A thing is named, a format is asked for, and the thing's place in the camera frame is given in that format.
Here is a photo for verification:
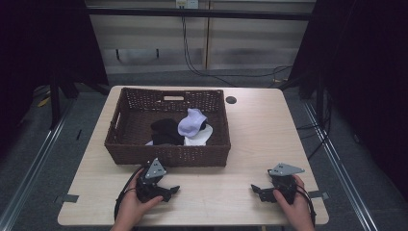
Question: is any black floor cable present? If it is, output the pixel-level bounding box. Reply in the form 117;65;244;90
295;92;333;162

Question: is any white wall socket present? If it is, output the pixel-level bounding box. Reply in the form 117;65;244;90
175;0;200;10

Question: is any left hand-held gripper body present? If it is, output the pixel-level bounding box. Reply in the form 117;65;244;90
136;157;168;204

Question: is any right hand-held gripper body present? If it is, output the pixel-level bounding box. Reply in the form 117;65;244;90
267;163;306;206

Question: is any person's left hand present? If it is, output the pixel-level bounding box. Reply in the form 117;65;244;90
110;167;165;231

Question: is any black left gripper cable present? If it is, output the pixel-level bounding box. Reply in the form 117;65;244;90
113;166;144;223

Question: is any black sock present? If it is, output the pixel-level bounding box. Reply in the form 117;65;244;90
150;117;186;146

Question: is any dark curtain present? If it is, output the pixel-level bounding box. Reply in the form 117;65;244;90
288;0;408;201
0;0;110;162

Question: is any black wall cable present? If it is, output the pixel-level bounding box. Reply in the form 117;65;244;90
180;14;293;89

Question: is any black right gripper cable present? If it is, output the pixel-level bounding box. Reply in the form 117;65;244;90
295;184;318;226

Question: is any brown wicker basket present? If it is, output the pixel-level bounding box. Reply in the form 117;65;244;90
104;87;232;168

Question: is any person's right hand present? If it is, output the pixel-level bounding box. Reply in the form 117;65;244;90
272;174;317;231

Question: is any grey tape strip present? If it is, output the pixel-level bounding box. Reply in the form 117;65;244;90
308;190;330;200
53;193;80;204

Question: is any black metal stand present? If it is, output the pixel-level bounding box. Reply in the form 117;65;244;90
278;73;325;124
48;71;112;131

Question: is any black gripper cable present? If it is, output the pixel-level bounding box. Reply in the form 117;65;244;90
295;184;318;226
113;166;144;223

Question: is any white sock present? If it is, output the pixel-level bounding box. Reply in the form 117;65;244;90
184;123;215;147

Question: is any lavender sock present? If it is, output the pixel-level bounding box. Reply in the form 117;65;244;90
177;108;209;140

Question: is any black horizontal bar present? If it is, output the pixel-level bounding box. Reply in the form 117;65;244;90
86;7;317;22

